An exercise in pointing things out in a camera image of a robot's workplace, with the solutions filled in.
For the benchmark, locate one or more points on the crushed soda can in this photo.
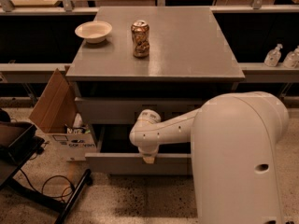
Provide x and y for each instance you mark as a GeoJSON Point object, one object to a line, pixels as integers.
{"type": "Point", "coordinates": [140, 36]}

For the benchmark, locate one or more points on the sanitizer pump bottle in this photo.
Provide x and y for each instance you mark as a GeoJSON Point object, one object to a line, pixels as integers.
{"type": "Point", "coordinates": [273, 56]}

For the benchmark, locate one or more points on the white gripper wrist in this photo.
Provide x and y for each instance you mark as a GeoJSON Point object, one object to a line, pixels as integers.
{"type": "Point", "coordinates": [149, 151]}

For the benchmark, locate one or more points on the white bowl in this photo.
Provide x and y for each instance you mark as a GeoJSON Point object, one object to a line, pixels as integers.
{"type": "Point", "coordinates": [93, 32]}

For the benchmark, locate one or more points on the grey top drawer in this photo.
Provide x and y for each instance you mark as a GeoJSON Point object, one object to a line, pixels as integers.
{"type": "Point", "coordinates": [126, 110]}

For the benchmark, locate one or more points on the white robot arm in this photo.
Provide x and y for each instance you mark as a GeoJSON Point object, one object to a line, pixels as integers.
{"type": "Point", "coordinates": [233, 141]}

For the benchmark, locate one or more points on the open cardboard box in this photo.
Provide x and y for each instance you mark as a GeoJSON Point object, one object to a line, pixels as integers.
{"type": "Point", "coordinates": [57, 116]}

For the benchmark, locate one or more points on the black rolling cart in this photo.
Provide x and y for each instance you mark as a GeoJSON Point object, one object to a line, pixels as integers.
{"type": "Point", "coordinates": [50, 174]}

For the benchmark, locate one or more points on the grey drawer cabinet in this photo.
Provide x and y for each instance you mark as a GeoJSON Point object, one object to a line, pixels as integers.
{"type": "Point", "coordinates": [188, 57]}

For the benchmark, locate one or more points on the grey drawer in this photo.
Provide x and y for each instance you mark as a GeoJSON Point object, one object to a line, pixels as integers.
{"type": "Point", "coordinates": [126, 110]}
{"type": "Point", "coordinates": [115, 155]}

